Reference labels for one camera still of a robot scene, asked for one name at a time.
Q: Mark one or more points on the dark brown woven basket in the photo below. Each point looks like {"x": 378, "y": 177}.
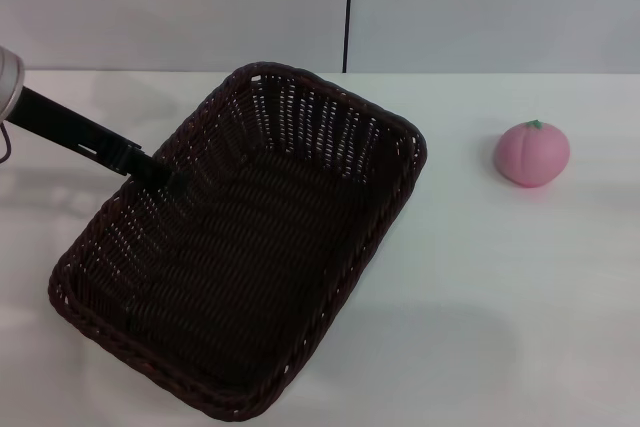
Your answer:
{"x": 260, "y": 247}

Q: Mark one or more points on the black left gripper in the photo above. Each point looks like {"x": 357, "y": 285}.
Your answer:
{"x": 65, "y": 124}

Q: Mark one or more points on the pink toy peach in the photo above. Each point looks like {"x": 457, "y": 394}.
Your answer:
{"x": 531, "y": 154}

